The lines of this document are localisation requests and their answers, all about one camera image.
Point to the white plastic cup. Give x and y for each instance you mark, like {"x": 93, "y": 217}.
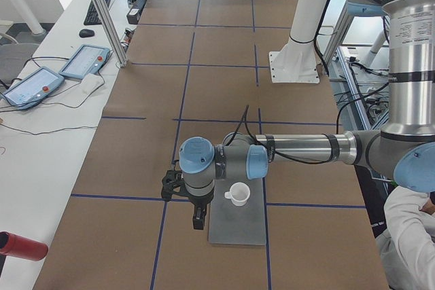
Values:
{"x": 238, "y": 194}

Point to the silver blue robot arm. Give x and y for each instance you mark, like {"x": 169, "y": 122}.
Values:
{"x": 402, "y": 149}

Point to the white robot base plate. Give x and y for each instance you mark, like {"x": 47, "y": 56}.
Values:
{"x": 293, "y": 68}

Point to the teach pendant tablet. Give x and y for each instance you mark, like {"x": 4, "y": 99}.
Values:
{"x": 88, "y": 59}
{"x": 30, "y": 91}

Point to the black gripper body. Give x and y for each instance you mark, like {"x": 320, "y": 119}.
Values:
{"x": 199, "y": 202}

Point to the far teach pendant tablet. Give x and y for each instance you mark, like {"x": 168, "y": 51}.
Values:
{"x": 88, "y": 59}

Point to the grey closed laptop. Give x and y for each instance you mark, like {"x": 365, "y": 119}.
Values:
{"x": 242, "y": 225}

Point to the seated person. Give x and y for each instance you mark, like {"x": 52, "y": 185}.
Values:
{"x": 403, "y": 227}

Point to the near teach pendant tablet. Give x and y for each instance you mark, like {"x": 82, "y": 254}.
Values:
{"x": 30, "y": 91}

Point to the white cloth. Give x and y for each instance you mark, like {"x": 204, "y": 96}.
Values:
{"x": 90, "y": 83}

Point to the red cylinder bottle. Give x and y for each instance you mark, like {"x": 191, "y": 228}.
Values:
{"x": 21, "y": 247}

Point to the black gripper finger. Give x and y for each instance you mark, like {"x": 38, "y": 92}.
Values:
{"x": 198, "y": 218}

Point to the black computer mouse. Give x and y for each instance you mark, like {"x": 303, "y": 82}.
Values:
{"x": 85, "y": 33}

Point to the white pedestal column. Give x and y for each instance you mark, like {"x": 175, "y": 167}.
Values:
{"x": 307, "y": 18}

